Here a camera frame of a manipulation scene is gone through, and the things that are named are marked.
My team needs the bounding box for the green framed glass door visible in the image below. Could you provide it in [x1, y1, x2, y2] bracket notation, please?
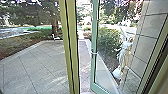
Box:
[57, 0, 168, 94]

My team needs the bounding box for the green garden bush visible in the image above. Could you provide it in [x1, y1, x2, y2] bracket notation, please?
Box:
[96, 26, 124, 59]

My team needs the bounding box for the white outdoor bench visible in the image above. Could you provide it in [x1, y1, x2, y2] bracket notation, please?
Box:
[53, 35, 63, 42]

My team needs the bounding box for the large tree trunk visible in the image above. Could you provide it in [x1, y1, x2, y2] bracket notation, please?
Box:
[50, 3, 61, 38]

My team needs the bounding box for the long low garden hedge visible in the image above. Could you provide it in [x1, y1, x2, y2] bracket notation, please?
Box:
[0, 29, 56, 61]

